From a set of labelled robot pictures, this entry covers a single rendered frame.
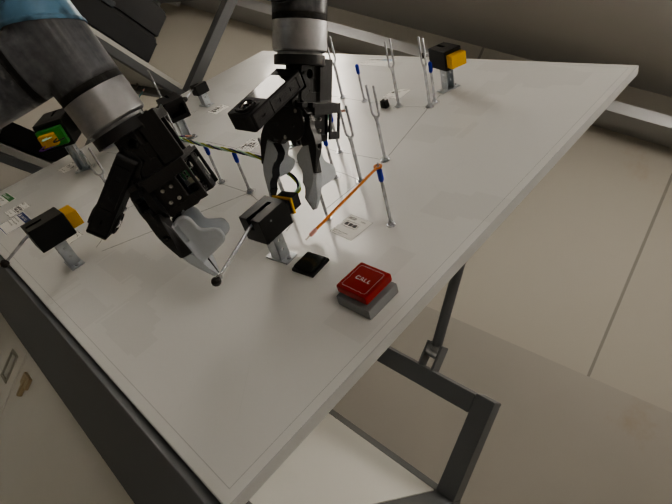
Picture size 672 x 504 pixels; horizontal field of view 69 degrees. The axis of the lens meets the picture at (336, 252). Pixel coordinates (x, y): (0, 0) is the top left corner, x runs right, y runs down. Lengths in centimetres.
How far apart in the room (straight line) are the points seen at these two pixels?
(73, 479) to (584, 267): 262
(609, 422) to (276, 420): 257
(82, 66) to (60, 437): 53
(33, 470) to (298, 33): 75
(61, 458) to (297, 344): 41
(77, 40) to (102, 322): 40
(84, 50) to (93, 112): 6
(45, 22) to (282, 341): 42
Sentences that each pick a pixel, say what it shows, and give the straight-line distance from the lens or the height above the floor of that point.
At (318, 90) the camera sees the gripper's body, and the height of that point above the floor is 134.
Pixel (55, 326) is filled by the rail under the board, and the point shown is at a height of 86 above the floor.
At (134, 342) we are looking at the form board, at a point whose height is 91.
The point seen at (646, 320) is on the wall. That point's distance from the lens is 303.
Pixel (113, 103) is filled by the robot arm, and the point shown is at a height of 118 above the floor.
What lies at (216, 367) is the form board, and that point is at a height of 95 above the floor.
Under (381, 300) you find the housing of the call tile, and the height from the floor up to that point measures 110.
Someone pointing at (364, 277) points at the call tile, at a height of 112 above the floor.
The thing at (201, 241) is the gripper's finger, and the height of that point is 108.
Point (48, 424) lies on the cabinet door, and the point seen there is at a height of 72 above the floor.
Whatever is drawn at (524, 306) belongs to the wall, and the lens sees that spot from 290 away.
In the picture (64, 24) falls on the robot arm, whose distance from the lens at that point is 61.
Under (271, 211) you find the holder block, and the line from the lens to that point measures 68.
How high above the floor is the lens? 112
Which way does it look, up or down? 1 degrees up
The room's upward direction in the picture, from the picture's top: 23 degrees clockwise
